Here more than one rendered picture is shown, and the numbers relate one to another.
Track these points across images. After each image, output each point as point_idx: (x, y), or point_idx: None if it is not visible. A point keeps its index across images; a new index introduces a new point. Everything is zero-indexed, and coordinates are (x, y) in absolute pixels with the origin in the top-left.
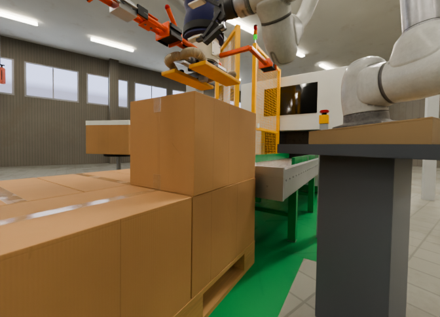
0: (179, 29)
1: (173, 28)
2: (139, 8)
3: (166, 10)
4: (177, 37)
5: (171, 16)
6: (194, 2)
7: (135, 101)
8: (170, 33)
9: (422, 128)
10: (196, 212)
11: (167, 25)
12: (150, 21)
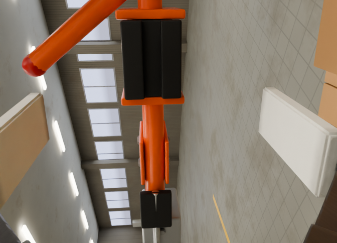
0: (133, 47)
1: (144, 80)
2: (154, 225)
3: (48, 68)
4: (177, 55)
5: (62, 50)
6: (32, 160)
7: (325, 70)
8: (174, 98)
9: None
10: None
11: (143, 104)
12: (167, 175)
